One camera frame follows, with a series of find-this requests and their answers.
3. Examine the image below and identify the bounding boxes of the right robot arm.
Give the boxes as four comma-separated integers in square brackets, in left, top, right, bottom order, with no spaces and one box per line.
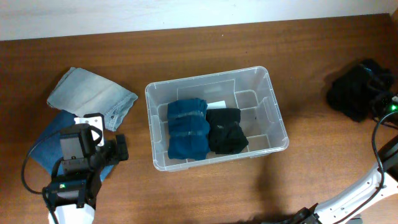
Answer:
[283,96,397,224]

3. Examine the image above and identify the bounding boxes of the dark blue garment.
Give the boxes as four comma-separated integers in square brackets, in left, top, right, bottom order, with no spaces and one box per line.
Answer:
[167,98,210,161]

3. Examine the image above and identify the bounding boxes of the light blue jeans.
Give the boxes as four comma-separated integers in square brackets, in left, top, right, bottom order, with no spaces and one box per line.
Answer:
[47,67,138,131]

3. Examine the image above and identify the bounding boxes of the white label in bin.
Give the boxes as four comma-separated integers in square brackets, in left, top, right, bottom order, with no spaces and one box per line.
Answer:
[207,101,226,110]

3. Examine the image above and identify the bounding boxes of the right black camera cable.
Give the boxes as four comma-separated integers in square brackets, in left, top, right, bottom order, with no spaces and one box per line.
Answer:
[329,111,398,224]

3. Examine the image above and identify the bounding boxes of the medium blue jeans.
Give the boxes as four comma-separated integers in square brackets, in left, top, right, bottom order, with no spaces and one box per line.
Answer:
[31,110,121,174]

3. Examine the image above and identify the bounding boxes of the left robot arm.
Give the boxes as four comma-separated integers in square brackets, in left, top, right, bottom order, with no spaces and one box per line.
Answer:
[42,124,129,224]

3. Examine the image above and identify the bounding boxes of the clear plastic storage bin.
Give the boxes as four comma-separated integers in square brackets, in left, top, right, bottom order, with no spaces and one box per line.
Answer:
[145,66,289,172]

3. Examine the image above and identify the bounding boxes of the black garment with band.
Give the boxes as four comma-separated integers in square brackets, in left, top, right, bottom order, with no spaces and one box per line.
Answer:
[326,58,397,122]

